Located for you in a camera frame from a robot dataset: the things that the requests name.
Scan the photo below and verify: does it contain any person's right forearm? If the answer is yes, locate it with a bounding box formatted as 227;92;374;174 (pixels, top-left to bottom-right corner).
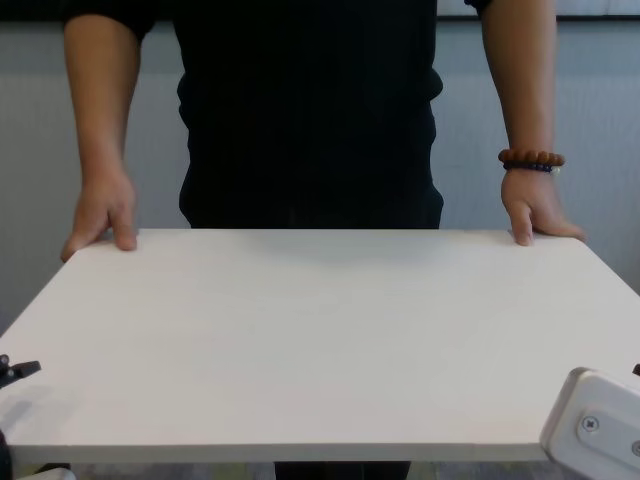
63;12;141;174

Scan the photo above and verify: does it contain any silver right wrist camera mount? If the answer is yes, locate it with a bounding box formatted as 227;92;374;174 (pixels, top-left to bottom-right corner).
538;367;640;469

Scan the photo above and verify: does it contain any brown wooden bead bracelet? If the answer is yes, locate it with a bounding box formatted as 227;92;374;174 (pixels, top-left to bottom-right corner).
497;148;566;170

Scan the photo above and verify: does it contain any black wall trim strip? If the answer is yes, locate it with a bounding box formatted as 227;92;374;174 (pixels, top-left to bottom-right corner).
0;0;640;22

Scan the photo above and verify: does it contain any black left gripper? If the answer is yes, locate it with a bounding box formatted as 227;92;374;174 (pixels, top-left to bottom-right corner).
0;354;41;480

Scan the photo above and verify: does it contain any white rectangular table board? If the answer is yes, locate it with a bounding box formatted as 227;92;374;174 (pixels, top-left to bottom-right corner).
0;228;640;464

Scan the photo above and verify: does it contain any person's left forearm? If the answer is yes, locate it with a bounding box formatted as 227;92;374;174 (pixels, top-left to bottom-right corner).
478;0;559;154

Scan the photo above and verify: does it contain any person's left hand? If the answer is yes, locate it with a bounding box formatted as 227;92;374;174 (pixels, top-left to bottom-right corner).
501;172;589;247

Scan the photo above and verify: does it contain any person's black-clothed body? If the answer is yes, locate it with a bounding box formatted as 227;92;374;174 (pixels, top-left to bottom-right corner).
64;0;556;480

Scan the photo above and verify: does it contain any dark blue bead bracelet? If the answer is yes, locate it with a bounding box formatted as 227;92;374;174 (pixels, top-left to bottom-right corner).
502;162;561;176

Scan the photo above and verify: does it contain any person's right hand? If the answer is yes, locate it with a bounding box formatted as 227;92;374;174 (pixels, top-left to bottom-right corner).
60;167;139;264

